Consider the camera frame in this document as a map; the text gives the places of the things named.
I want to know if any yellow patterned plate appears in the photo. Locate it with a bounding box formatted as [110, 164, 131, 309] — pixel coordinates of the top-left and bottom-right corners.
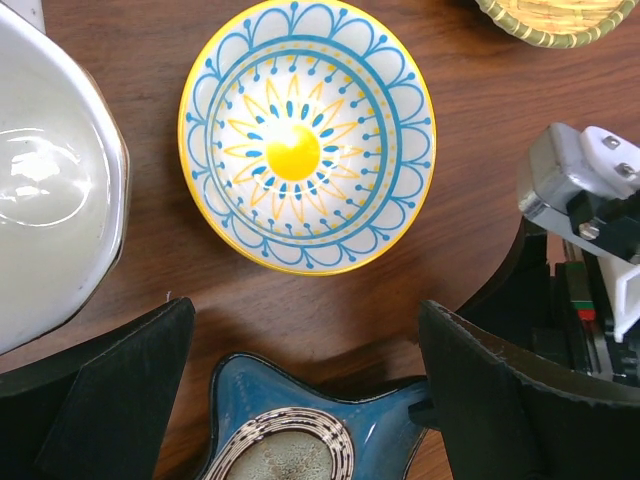
[477, 0, 638, 49]

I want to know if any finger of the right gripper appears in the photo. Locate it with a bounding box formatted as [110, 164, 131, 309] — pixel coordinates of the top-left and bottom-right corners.
[408, 397, 435, 430]

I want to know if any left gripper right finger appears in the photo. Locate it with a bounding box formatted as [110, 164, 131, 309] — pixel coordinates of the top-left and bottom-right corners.
[419, 301, 639, 479]

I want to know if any small daisy bowl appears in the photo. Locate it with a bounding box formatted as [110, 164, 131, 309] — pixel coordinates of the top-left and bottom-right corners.
[177, 1, 436, 276]

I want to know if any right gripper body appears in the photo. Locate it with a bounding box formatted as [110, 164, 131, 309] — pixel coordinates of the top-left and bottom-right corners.
[457, 219, 639, 386]

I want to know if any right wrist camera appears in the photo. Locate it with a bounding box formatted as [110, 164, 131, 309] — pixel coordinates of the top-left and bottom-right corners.
[517, 123, 639, 223]

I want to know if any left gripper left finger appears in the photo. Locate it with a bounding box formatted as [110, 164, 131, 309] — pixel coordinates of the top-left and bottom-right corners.
[1, 298, 195, 479]

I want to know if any white cup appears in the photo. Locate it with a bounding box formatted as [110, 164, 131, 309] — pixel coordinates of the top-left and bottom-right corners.
[1, 1, 130, 352]

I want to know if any black dish under purple plate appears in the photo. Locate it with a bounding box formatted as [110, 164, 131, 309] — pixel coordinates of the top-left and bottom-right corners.
[198, 353, 429, 479]

